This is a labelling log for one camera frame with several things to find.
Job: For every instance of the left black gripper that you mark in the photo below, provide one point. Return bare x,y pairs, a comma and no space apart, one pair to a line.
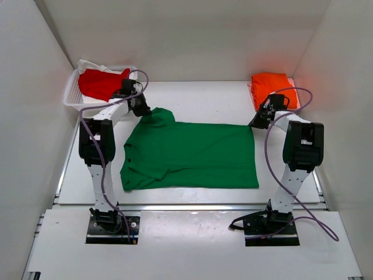
144,111

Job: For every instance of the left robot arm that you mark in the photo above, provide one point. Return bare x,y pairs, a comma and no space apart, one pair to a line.
97,148

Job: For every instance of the white plastic basket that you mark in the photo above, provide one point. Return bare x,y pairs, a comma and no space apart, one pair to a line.
73,96

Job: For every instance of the green t-shirt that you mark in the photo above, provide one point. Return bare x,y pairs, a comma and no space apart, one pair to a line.
162,152

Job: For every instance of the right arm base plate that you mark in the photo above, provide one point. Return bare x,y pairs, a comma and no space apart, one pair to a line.
258,234

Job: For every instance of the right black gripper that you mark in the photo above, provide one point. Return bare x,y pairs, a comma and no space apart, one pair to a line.
256,122

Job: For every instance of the red t-shirt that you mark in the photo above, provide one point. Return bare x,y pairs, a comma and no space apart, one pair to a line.
101,85

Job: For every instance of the aluminium rail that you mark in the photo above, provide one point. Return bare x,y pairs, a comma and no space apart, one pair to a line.
195,207

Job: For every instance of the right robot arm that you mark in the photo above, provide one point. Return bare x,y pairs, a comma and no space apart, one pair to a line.
302,152

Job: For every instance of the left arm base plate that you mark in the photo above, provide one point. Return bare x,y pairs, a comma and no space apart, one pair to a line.
119,234

